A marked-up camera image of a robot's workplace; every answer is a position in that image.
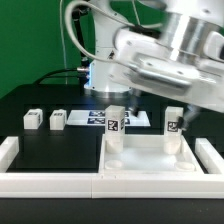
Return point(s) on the white sheet with AprilTags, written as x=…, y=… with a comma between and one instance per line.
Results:
x=97, y=118

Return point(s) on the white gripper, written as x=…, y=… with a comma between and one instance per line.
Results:
x=141, y=63

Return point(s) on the white U-shaped obstacle fence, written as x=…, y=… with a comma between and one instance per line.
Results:
x=209, y=184

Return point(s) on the white square table top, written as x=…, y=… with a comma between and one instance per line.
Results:
x=144, y=154

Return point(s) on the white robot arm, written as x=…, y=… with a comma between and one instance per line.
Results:
x=184, y=62

